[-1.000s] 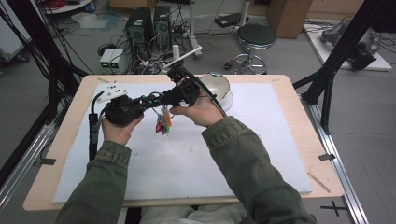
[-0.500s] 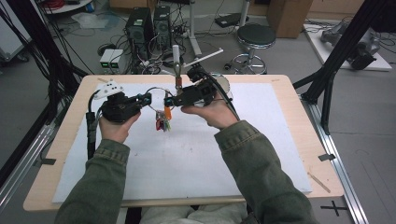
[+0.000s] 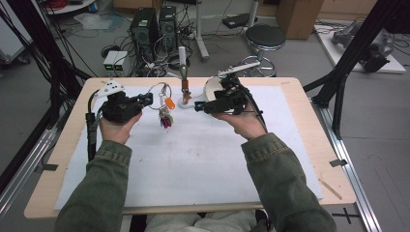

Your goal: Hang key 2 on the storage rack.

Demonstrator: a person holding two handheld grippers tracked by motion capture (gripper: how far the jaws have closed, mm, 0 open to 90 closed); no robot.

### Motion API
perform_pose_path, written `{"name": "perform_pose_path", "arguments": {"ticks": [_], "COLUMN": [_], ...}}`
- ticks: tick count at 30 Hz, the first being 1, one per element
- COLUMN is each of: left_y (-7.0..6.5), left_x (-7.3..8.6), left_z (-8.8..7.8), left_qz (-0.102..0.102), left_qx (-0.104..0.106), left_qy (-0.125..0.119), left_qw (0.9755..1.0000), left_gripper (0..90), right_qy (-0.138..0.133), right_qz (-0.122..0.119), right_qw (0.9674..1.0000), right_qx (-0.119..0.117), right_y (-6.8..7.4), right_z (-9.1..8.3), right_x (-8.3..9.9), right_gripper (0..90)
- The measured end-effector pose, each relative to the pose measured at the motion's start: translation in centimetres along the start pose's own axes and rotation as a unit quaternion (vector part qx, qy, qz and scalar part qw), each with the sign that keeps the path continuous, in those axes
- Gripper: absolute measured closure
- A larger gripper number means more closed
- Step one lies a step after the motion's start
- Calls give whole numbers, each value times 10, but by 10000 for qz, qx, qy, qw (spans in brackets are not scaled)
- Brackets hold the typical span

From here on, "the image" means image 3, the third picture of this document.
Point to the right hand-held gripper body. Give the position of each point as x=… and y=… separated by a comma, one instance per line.
x=230, y=98

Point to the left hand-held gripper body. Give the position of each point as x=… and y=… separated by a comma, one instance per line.
x=121, y=106

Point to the white stand with post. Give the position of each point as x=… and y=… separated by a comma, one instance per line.
x=182, y=54

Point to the person's left hand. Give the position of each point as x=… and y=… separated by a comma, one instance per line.
x=117, y=130

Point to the person's right hand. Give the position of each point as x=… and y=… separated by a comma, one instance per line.
x=246, y=124

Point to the white bowl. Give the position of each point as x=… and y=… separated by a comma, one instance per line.
x=212, y=88

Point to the white power supply unit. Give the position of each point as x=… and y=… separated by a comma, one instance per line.
x=121, y=63
x=109, y=63

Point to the white mat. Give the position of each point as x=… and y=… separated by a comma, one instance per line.
x=193, y=161

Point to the black computer tower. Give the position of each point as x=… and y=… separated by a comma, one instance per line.
x=144, y=32
x=168, y=27

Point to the white table leg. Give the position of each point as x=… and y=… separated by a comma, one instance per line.
x=199, y=35

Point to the black round stool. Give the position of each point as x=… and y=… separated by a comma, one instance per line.
x=265, y=37

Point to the flat black device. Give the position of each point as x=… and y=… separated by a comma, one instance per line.
x=238, y=21

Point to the wooden table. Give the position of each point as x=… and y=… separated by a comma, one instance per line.
x=317, y=106

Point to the clear plastic bag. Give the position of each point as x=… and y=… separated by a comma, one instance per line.
x=93, y=21

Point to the cardboard box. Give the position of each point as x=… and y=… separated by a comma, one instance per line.
x=298, y=17

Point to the black tape piece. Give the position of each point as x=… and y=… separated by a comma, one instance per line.
x=338, y=162

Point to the thin wooden stick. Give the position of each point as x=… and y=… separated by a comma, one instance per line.
x=330, y=189

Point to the white board with grey device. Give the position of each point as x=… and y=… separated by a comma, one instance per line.
x=370, y=48

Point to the black tape cross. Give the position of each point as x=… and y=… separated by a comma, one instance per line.
x=346, y=215

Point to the black metal frame strut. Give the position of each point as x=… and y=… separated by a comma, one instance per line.
x=349, y=54

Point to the aluminium rail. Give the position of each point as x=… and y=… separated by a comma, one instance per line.
x=19, y=187
x=351, y=180

